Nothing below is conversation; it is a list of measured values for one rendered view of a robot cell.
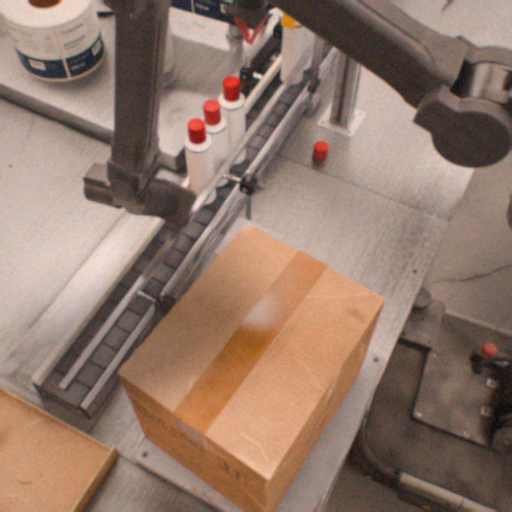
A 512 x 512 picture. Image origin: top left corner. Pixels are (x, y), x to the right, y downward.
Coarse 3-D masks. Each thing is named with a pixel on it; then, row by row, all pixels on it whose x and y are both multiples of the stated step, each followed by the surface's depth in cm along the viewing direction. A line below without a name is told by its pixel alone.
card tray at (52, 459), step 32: (0, 416) 109; (32, 416) 109; (0, 448) 106; (32, 448) 106; (64, 448) 106; (96, 448) 106; (0, 480) 103; (32, 480) 103; (64, 480) 103; (96, 480) 101
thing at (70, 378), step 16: (304, 64) 141; (288, 80) 137; (256, 128) 129; (240, 144) 127; (208, 192) 120; (192, 208) 118; (176, 240) 115; (160, 256) 112; (144, 272) 110; (128, 304) 107; (112, 320) 105; (96, 336) 103; (80, 368) 100; (64, 384) 98
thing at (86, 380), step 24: (264, 96) 146; (288, 96) 146; (264, 144) 138; (240, 168) 134; (216, 192) 130; (192, 240) 124; (144, 264) 120; (168, 264) 120; (120, 288) 118; (144, 288) 118; (96, 312) 115; (144, 312) 115; (120, 336) 112; (72, 360) 110; (96, 360) 110; (48, 384) 107; (72, 384) 107
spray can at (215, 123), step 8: (208, 104) 115; (216, 104) 115; (208, 112) 115; (216, 112) 115; (208, 120) 116; (216, 120) 116; (224, 120) 119; (208, 128) 117; (216, 128) 117; (224, 128) 118; (216, 136) 118; (224, 136) 120; (216, 144) 120; (224, 144) 122; (216, 152) 122; (224, 152) 123; (216, 160) 124; (224, 160) 125; (216, 168) 126; (224, 184) 131
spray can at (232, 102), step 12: (228, 84) 118; (228, 96) 120; (240, 96) 122; (228, 108) 121; (240, 108) 122; (228, 120) 124; (240, 120) 124; (228, 132) 126; (240, 132) 127; (228, 144) 129; (228, 156) 132; (240, 156) 133
